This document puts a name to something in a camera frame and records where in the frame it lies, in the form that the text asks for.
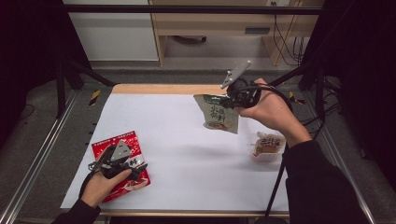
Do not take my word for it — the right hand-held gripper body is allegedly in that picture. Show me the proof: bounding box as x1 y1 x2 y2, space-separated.
219 60 262 109

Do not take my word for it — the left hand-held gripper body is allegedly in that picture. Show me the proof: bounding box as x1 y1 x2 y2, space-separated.
98 139 133 180

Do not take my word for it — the green and beige sauce packet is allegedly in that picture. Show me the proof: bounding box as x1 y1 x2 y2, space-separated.
192 93 240 135

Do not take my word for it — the red sauce packet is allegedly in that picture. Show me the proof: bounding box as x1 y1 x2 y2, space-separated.
91 130 152 204

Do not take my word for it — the white and red spout pouch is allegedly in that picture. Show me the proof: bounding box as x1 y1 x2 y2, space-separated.
252 131 287 159

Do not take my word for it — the clear plastic container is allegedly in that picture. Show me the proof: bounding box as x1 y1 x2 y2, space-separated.
247 116 290 163

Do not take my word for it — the person's left hand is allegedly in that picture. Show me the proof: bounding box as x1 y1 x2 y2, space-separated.
79 152 133 209

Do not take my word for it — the person's right hand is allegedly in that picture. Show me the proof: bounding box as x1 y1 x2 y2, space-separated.
233 77 313 148

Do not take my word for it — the white paper sheet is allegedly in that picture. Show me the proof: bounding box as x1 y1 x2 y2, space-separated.
60 92 291 213

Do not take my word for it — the wooden desk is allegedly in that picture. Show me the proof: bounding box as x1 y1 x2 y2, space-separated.
148 0 325 67

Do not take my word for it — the black stand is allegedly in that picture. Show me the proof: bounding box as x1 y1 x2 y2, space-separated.
55 59 117 119
266 58 327 123

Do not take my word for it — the white cabinet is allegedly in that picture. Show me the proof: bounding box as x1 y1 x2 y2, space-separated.
62 0 160 62

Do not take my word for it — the black curtain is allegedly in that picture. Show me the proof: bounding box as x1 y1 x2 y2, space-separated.
298 0 396 189
0 0 92 148

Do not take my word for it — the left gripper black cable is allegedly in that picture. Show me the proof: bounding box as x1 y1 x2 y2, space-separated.
78 161 106 200

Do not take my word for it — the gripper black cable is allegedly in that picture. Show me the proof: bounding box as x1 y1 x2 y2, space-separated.
78 161 106 200
237 83 294 224

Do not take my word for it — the yellow-handled tool left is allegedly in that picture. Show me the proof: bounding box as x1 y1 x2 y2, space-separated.
88 89 103 107

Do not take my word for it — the yellow-handled tool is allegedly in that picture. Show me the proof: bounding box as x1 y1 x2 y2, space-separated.
287 91 306 106
88 89 103 107

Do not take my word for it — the yellow-handled tool right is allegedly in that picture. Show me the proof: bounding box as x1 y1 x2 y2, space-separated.
287 91 306 106

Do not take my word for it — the bundle of hanging black cables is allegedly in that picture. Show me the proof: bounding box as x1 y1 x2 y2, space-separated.
272 1 306 67

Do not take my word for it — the black horizontal frame bar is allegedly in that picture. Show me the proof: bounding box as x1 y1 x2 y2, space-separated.
62 4 325 16

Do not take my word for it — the black floor cable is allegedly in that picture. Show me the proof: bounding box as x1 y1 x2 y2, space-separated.
298 102 344 141

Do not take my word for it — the aluminium frame rail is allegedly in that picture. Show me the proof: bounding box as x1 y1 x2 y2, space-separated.
302 91 376 224
0 89 79 224

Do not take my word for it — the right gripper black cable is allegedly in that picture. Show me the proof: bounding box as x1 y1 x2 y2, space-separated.
237 83 294 224

